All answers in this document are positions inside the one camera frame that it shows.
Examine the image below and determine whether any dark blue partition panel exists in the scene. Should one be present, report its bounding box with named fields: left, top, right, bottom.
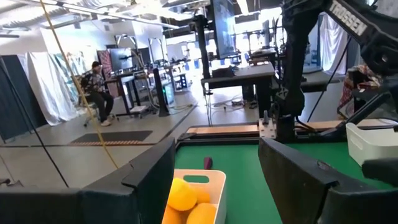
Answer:
left=0, top=55, right=48, bottom=141

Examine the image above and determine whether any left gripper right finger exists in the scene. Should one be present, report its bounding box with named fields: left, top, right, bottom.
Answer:
left=258, top=138, right=398, bottom=224

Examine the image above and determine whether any yellow hanging cable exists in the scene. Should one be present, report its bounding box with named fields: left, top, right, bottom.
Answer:
left=39, top=0, right=119, bottom=170

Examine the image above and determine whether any wooden table side plank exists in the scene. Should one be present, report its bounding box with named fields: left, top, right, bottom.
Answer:
left=186, top=119, right=389, bottom=136

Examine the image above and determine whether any black desk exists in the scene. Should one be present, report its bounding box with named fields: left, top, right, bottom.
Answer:
left=201, top=63, right=277, bottom=119
left=114, top=71, right=147, bottom=116

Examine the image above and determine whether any black orange-striped floor mat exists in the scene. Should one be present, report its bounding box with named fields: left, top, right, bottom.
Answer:
left=70, top=130, right=154, bottom=147

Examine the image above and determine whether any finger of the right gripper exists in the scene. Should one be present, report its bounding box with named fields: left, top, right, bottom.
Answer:
left=361, top=157, right=398, bottom=188

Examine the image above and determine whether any black aluminium table frame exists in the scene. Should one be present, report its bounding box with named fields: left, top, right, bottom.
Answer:
left=175, top=118, right=398, bottom=147

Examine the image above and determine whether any black hanging cable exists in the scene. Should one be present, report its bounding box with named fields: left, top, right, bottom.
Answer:
left=0, top=57, right=70, bottom=189

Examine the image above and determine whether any blue patterned cloth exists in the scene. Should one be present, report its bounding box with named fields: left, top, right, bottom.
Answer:
left=52, top=51, right=94, bottom=103

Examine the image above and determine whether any person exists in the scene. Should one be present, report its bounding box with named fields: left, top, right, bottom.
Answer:
left=81, top=60, right=115, bottom=127

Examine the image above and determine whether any white curtain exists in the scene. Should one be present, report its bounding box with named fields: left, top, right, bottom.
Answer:
left=320, top=14, right=348, bottom=75

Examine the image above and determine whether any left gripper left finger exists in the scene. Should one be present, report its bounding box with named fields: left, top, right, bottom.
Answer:
left=0, top=138, right=177, bottom=224

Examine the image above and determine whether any red patterned cloth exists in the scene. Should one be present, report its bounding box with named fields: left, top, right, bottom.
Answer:
left=338, top=63, right=382, bottom=110

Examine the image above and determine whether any black monitor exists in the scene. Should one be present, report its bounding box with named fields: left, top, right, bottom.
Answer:
left=108, top=47, right=134, bottom=72

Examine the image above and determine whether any silver mounting bracket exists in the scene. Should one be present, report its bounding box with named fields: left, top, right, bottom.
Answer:
left=257, top=110, right=277, bottom=140

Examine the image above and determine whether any white plastic basket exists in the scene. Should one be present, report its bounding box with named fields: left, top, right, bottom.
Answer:
left=345, top=119, right=398, bottom=167
left=161, top=169, right=227, bottom=224

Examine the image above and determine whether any black floor stand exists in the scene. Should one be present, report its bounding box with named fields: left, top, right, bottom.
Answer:
left=152, top=67, right=170, bottom=118

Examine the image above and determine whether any large black display screen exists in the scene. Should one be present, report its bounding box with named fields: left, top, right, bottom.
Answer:
left=212, top=0, right=238, bottom=60

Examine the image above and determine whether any black vertical pole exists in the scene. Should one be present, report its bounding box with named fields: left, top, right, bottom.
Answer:
left=192, top=14, right=213, bottom=80

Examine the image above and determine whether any white drape cloth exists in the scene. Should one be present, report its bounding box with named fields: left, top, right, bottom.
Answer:
left=17, top=51, right=80, bottom=126

